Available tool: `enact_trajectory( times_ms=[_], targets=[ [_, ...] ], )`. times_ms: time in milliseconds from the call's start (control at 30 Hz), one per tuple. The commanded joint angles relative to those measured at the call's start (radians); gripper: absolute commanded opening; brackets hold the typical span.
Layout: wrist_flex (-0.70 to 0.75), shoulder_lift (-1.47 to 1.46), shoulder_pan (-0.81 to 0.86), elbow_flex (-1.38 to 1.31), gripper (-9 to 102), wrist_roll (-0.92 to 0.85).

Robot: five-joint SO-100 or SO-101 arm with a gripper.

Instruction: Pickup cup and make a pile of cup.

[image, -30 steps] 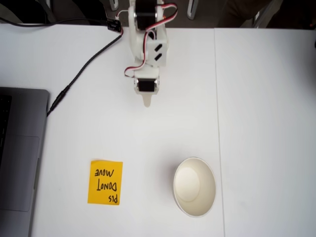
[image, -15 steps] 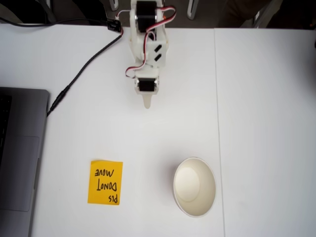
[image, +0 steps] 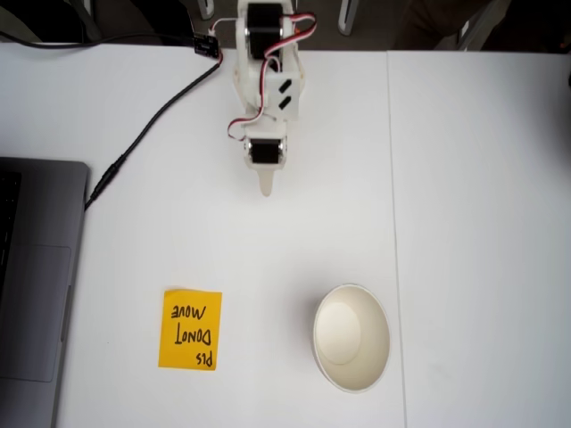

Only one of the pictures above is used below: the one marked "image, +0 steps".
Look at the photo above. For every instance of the brown paper cup with note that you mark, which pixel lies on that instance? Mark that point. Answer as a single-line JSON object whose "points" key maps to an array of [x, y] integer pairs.
{"points": [[352, 339]]}

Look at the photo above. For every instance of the black controller board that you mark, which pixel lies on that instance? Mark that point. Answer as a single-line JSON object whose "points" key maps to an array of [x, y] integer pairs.
{"points": [[206, 45]]}

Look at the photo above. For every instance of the grey chair leg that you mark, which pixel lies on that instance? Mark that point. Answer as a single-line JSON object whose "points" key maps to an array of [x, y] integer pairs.
{"points": [[347, 18], [205, 8], [473, 35]]}

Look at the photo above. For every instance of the yellow handwritten sticky note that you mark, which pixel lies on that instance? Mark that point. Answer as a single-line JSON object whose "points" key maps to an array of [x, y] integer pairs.
{"points": [[187, 330]]}

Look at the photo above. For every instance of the grey laptop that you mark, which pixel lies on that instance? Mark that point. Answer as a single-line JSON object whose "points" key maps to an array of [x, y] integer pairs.
{"points": [[40, 290]]}

